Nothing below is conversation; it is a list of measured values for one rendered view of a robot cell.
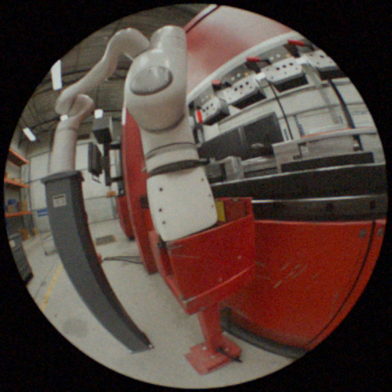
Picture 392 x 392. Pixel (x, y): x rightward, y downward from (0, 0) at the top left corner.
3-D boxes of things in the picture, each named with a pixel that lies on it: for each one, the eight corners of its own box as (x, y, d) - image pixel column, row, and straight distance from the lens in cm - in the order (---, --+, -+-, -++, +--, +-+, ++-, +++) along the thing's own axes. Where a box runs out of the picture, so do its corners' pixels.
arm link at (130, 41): (74, 122, 80) (49, 117, 77) (76, 106, 89) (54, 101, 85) (155, 50, 59) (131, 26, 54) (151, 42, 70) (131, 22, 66)
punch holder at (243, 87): (227, 105, 58) (218, 78, 69) (239, 110, 65) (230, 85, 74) (257, 89, 53) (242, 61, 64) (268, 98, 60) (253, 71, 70)
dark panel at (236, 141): (193, 186, 168) (187, 150, 175) (194, 186, 169) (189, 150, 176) (290, 170, 99) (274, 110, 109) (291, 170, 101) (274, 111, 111)
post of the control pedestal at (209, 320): (208, 348, 81) (185, 277, 37) (217, 344, 82) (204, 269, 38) (213, 355, 79) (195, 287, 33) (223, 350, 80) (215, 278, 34)
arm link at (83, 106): (52, 140, 73) (63, 100, 86) (81, 144, 79) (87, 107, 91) (60, 127, 63) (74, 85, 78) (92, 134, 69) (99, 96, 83)
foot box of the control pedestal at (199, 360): (183, 355, 94) (177, 349, 83) (221, 338, 96) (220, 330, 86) (201, 376, 88) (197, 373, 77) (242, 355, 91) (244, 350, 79)
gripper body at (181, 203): (190, 165, 28) (203, 219, 29) (139, 175, 25) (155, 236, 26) (211, 155, 22) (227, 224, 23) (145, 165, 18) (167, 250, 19)
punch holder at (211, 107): (197, 124, 70) (192, 99, 79) (210, 127, 76) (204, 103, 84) (218, 110, 61) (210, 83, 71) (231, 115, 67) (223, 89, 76)
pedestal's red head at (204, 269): (158, 271, 42) (142, 209, 36) (206, 253, 46) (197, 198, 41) (188, 316, 27) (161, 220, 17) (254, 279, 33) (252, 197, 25)
